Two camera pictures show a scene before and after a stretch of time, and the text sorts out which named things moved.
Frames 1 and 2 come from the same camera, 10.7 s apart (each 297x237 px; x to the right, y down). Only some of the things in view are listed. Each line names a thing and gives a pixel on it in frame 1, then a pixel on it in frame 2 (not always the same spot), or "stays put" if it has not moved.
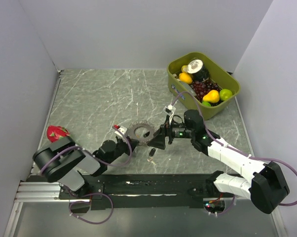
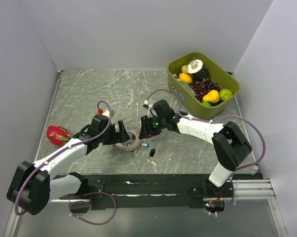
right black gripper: (159, 140) -> (145, 132)
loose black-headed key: (152, 152) stays put
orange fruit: (185, 77) stays put
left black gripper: (132, 143) -> (120, 137)
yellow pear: (212, 96) stays put
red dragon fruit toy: (54, 132) stays put
